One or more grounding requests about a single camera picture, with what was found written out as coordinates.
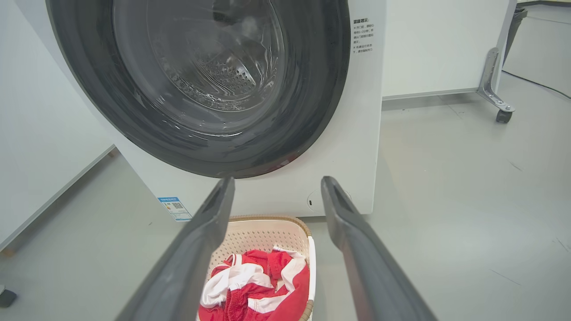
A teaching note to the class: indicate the dark grey floor foot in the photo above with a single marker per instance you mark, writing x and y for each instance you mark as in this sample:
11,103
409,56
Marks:
6,297

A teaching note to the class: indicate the cream perforated laundry basket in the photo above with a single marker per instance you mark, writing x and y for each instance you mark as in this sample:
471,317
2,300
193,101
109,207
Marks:
258,234

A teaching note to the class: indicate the black round glass washer door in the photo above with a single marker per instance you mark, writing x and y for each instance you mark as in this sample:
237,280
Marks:
89,89

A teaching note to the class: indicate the round white filter cover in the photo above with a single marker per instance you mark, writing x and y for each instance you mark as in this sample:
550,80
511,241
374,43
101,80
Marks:
314,203

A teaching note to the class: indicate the white partition panel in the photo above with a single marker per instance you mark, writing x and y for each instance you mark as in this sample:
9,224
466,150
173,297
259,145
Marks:
437,44

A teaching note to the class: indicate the black text warning sticker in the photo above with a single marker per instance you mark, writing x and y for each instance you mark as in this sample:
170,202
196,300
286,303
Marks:
363,35

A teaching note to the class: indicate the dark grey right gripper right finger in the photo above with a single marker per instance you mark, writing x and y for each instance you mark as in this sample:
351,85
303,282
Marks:
370,267

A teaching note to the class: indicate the silver bracketed partition leg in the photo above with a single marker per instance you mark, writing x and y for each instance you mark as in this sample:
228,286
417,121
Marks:
488,84

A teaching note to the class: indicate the white front-load washing machine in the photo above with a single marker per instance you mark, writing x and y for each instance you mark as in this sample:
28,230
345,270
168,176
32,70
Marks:
348,156

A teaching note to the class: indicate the red and white garment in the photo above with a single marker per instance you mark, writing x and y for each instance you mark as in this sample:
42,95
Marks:
263,290

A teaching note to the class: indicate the black caster wheel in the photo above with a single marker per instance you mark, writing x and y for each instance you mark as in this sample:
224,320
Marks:
504,117

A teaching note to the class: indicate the dark grey tapered post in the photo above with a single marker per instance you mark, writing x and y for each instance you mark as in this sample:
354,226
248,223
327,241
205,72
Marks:
514,31

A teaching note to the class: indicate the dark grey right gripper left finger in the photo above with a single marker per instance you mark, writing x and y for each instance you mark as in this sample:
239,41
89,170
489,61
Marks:
187,267

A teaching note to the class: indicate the blue energy label sticker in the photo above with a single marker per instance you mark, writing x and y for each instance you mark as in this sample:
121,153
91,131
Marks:
175,208

